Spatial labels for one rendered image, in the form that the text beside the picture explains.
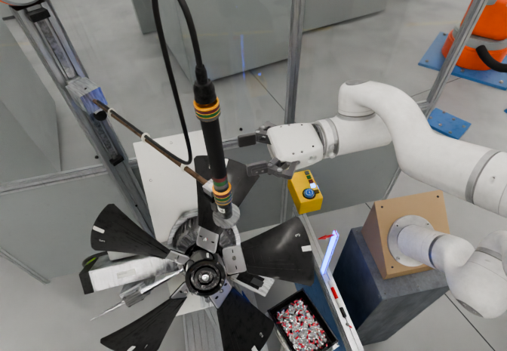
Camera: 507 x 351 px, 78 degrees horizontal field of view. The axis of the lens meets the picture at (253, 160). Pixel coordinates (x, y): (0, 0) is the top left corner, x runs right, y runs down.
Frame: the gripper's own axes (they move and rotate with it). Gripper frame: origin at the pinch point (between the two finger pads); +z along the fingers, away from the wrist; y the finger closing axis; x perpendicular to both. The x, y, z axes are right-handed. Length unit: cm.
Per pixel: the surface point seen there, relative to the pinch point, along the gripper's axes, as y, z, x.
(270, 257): -2.5, -4.8, -47.5
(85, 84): 51, 41, -9
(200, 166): 23.3, 11.2, -26.8
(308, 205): 21, -28, -62
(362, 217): 61, -99, -166
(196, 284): -6.5, 19.1, -44.4
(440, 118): 143, -225, -163
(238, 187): 11.9, 1.2, -26.8
